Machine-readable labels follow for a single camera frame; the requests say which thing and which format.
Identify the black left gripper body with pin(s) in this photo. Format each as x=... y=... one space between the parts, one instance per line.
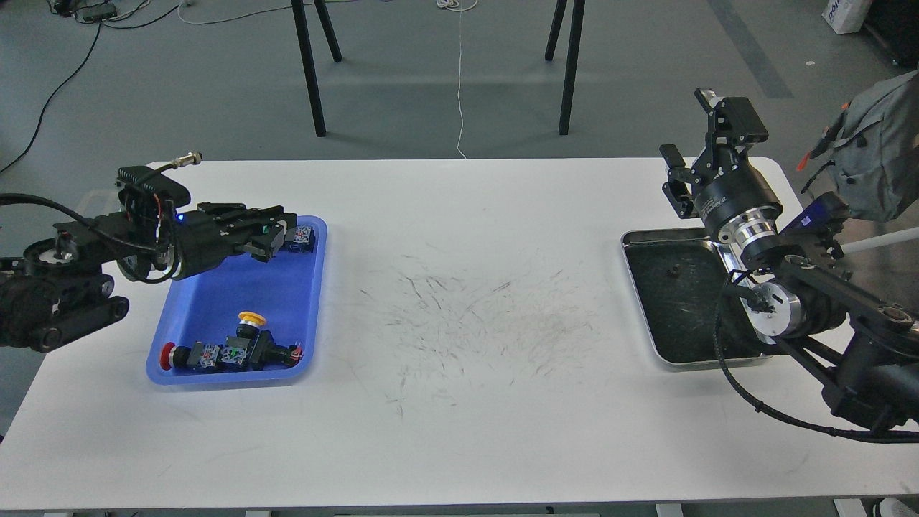
x=201 y=245

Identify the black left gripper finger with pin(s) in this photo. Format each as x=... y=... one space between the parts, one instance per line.
x=264 y=242
x=236 y=216

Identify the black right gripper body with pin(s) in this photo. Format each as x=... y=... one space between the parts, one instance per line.
x=734 y=202

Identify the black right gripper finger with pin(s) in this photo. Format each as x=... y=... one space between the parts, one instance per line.
x=733 y=123
x=680 y=179

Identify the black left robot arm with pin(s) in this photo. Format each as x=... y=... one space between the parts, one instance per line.
x=57 y=291

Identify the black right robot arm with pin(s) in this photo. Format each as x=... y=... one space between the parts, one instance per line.
x=862 y=349

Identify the blue plastic tray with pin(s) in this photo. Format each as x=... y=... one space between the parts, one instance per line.
x=205 y=307

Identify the silver metal tray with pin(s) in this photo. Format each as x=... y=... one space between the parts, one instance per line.
x=679 y=313

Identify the grey backpack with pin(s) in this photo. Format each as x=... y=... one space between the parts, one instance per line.
x=872 y=149

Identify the black right stand legs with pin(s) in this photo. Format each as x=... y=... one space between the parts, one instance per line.
x=572 y=57

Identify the black stand legs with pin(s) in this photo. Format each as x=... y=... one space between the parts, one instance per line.
x=308 y=65
x=572 y=57

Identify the black left stand legs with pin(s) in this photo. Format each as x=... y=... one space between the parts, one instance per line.
x=308 y=65

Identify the green push button switch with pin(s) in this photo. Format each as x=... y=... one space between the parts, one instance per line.
x=302 y=240

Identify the yellow push button switch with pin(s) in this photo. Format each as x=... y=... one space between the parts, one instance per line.
x=253 y=348

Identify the red push button switch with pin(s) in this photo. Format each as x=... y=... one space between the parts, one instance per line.
x=199 y=357

